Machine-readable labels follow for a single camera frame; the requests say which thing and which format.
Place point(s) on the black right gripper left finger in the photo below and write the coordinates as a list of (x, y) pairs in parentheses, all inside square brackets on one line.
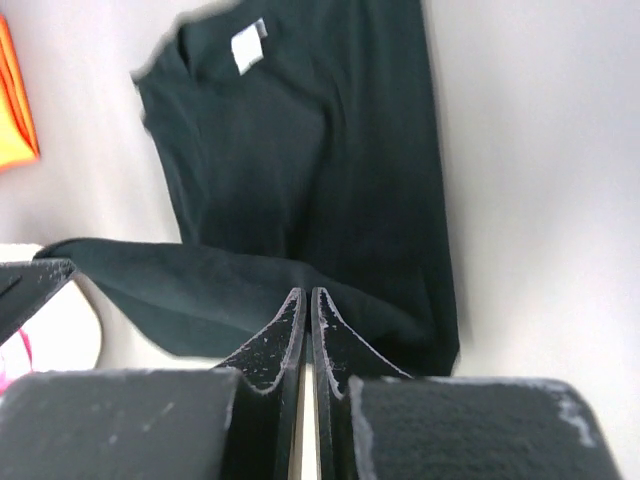
[(237, 420)]

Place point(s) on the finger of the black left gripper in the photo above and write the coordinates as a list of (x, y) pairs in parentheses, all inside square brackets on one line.
[(26, 286)]

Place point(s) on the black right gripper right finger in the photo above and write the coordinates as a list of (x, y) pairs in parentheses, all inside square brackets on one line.
[(375, 421)]

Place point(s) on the black t-shirt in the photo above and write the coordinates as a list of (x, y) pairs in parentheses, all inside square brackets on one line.
[(299, 144)]

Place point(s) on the white plastic laundry basket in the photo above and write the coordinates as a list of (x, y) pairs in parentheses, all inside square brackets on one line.
[(65, 334)]

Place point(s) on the folded orange t-shirt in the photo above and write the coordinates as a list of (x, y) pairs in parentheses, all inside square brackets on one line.
[(19, 143)]

